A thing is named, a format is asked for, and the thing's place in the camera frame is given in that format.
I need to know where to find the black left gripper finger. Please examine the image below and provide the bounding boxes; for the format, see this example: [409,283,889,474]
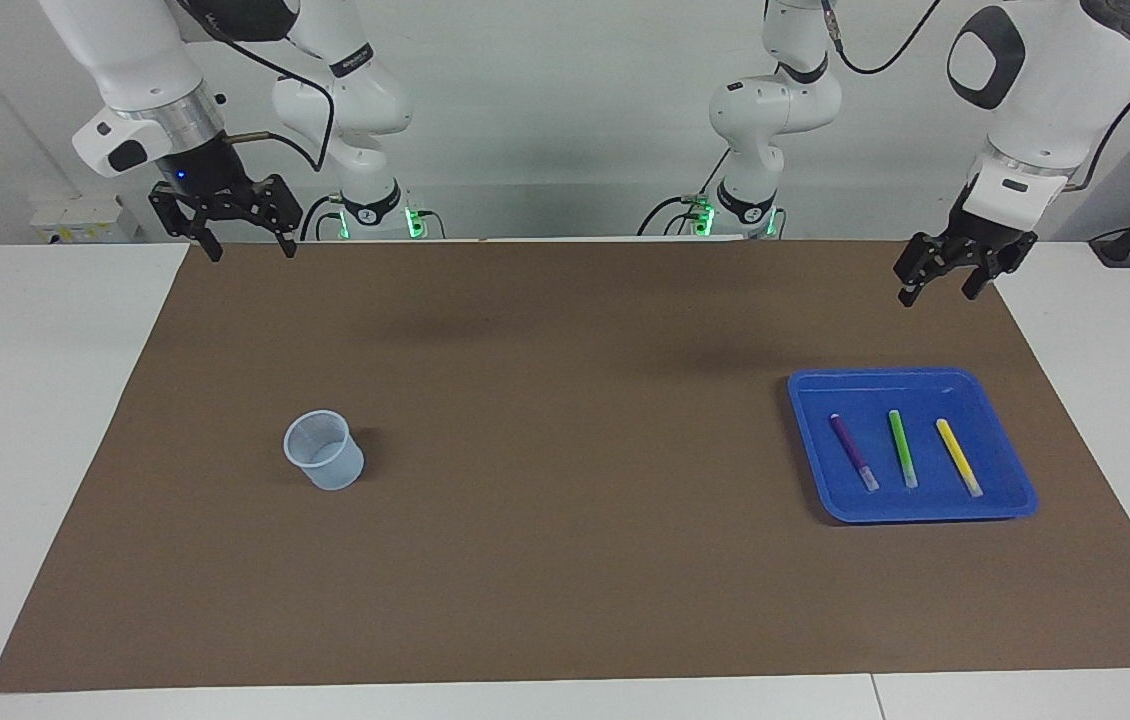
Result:
[893,232,952,308]
[960,244,1026,301]

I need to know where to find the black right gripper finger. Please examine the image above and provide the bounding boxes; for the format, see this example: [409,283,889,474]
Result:
[263,175,304,259]
[147,189,224,263]

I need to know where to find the green marker pen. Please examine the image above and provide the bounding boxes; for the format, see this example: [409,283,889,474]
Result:
[888,409,919,489]

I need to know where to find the yellow marker pen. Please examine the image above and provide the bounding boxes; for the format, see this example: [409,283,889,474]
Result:
[935,418,984,498]

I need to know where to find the purple marker pen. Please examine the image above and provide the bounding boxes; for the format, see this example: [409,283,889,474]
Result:
[829,413,880,492]

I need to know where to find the white box with yellow labels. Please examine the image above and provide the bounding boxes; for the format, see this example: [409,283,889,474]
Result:
[30,193,141,244]

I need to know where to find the blue plastic tray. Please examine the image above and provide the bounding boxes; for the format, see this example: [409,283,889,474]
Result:
[787,367,1039,525]

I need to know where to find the translucent plastic cup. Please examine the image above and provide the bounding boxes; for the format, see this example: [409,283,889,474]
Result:
[283,409,365,491]

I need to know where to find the brown table mat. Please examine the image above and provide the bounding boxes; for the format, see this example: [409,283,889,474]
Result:
[0,238,1130,694]

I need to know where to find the black base cable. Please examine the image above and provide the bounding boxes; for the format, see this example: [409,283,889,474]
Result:
[637,148,734,238]
[300,193,344,242]

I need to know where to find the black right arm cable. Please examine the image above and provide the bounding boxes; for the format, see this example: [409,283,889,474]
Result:
[180,0,338,173]

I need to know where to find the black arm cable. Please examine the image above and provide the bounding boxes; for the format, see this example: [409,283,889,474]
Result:
[180,0,338,173]
[823,0,1130,191]

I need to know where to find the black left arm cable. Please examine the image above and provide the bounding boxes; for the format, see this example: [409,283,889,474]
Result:
[823,0,1130,191]

